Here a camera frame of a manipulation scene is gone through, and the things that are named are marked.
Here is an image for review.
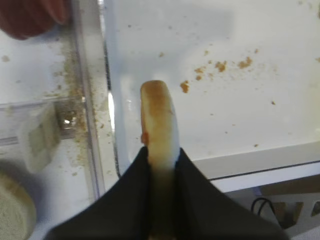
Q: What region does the black cable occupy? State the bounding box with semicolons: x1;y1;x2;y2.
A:
250;197;285;229

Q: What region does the pale bread slice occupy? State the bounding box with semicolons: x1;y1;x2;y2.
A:
0;159;37;240

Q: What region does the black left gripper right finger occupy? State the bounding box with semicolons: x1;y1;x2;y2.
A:
173;149;289;240

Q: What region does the cream metal tray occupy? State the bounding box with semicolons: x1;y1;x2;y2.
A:
101;0;320;191

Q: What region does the toasted bread slice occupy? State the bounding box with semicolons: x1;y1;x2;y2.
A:
140;80;180;200

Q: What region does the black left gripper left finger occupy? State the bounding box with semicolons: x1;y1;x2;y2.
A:
45;147;150;240

